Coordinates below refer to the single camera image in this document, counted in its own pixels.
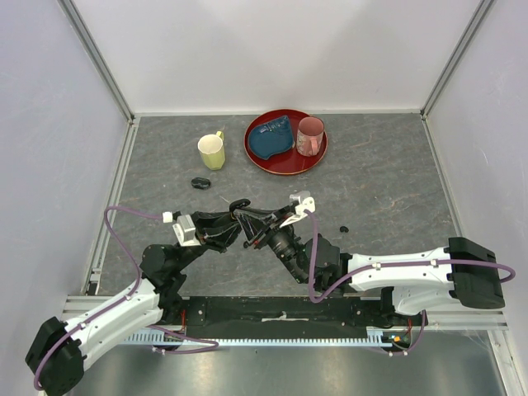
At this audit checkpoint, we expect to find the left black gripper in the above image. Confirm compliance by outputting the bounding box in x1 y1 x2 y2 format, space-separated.
173 210 241 271

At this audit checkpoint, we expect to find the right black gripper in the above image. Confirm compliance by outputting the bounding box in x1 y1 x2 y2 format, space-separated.
233 206 308 285

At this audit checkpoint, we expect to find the black glossy charging case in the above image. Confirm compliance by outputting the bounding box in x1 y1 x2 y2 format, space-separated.
229 198 251 212

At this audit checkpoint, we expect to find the black oval charging case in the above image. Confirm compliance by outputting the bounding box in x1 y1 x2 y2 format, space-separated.
191 177 211 190

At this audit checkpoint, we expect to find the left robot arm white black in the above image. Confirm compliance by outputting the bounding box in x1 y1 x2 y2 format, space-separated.
25 211 241 395

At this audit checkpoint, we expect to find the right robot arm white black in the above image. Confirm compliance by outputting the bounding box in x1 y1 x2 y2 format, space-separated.
230 204 506 325

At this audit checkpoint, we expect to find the yellow-green mug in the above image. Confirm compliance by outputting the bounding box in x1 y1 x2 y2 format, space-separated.
197 131 225 171

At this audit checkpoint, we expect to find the blue leaf-shaped dish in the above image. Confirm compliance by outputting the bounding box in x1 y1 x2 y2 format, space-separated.
247 115 295 160

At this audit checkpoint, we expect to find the pink patterned mug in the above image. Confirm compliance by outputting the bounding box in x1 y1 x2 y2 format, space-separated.
296 116 324 157

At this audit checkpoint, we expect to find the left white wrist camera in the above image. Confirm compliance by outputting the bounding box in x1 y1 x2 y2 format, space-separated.
162 211 200 248

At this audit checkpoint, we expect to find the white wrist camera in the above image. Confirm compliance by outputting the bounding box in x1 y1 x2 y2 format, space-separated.
162 211 200 248
280 191 315 228

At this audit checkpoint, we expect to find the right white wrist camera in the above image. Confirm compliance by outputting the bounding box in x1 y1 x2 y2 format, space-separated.
280 191 315 228

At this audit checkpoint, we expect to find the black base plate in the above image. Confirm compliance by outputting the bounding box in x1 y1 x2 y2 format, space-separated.
180 297 422 341

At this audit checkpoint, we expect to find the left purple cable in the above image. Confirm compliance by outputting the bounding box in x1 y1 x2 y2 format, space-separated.
32 205 166 391

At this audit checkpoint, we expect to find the slotted cable duct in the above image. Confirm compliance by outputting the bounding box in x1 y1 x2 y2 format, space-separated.
121 328 409 349

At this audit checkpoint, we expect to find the left aluminium frame post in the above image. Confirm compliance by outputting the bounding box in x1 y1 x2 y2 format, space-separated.
58 0 135 124

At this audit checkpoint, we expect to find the aluminium frame post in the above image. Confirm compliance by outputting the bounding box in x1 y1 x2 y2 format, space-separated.
420 0 495 120
58 0 135 124

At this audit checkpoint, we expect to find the right aluminium frame post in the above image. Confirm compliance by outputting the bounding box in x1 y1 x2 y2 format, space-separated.
420 0 495 120

